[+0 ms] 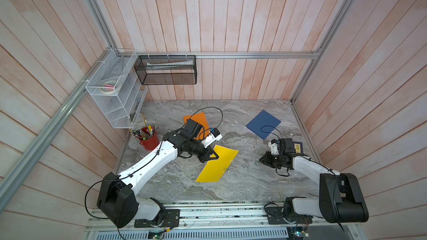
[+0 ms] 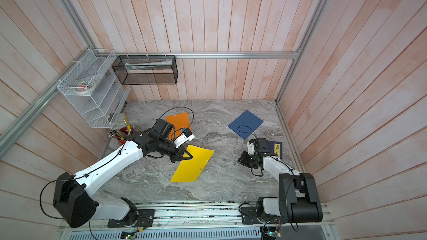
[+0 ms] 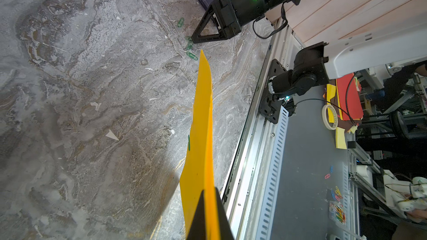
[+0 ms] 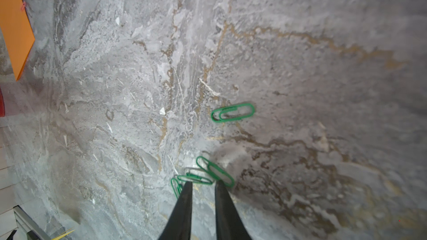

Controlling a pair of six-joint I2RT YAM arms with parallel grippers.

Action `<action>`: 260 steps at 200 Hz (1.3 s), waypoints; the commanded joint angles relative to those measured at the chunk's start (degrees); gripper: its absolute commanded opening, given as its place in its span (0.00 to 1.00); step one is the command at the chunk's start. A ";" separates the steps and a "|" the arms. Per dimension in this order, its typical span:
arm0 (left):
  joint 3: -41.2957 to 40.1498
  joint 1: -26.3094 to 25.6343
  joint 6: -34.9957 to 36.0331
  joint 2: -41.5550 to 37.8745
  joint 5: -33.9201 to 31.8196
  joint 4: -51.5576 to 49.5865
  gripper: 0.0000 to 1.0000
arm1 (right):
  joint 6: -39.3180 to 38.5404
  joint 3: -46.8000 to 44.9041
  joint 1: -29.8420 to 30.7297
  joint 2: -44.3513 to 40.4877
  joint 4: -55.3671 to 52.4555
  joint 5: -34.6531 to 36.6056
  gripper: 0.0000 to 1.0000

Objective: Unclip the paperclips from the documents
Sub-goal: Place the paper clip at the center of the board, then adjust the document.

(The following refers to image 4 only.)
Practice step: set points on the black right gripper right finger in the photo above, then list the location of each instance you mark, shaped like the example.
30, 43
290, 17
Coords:
229, 225

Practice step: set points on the orange paper document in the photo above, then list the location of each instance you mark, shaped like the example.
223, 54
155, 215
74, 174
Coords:
17, 33

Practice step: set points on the green paperclip top edge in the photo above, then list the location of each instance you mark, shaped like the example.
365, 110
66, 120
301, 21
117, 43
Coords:
232, 113

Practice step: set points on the red pen holder cup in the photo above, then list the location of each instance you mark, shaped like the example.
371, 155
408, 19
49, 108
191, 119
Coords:
2, 107

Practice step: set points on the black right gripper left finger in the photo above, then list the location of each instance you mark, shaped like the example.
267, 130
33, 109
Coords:
178, 226

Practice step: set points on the green paperclip side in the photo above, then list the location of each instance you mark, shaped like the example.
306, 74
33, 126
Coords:
190, 177
215, 171

